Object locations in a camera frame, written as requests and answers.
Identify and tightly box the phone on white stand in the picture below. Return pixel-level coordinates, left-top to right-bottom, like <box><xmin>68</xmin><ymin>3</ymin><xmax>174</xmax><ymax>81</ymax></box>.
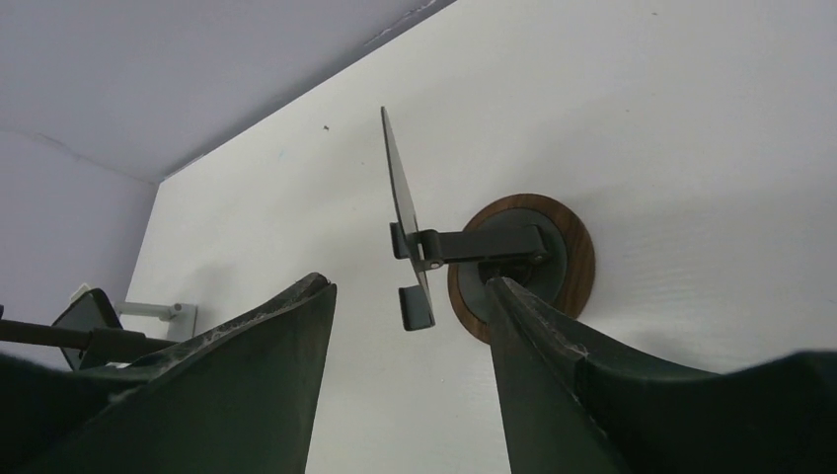
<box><xmin>52</xmin><ymin>288</ymin><xmax>128</xmax><ymax>371</ymax></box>

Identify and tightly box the wooden base phone stand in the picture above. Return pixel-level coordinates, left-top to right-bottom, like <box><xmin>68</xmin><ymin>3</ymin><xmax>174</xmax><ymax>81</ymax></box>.
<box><xmin>380</xmin><ymin>109</ymin><xmax>596</xmax><ymax>344</ymax></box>

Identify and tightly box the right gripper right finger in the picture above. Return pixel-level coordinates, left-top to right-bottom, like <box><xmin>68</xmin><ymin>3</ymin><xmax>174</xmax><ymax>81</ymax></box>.
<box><xmin>486</xmin><ymin>278</ymin><xmax>836</xmax><ymax>473</ymax></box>

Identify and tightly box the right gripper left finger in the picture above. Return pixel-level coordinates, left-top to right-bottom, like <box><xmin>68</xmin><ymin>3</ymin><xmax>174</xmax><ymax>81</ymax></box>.
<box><xmin>1</xmin><ymin>273</ymin><xmax>338</xmax><ymax>473</ymax></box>

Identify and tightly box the black round base stand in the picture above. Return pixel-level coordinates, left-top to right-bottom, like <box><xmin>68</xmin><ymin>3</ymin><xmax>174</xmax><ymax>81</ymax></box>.
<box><xmin>1</xmin><ymin>320</ymin><xmax>177</xmax><ymax>363</ymax></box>

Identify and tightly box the white metal phone stand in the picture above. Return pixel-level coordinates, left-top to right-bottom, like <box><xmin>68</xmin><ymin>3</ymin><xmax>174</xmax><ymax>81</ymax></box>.
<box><xmin>67</xmin><ymin>283</ymin><xmax>197</xmax><ymax>343</ymax></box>

